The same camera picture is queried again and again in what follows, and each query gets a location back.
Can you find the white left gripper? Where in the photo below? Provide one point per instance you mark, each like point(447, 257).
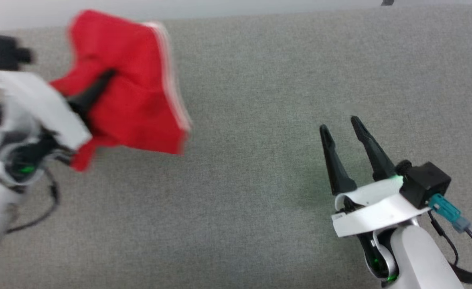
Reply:
point(31, 98)

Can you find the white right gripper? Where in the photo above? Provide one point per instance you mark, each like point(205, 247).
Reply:
point(376, 214)

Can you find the red garment with white trim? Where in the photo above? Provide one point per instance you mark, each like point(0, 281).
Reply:
point(139, 80)

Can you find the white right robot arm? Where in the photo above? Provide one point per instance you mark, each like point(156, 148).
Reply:
point(420, 257)

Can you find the small black background object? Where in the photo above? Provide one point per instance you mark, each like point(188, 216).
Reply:
point(387, 2)

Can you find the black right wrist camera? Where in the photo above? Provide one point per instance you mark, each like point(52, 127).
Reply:
point(424, 182)

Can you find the teal right camera connector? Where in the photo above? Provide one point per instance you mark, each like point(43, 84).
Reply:
point(444, 208)

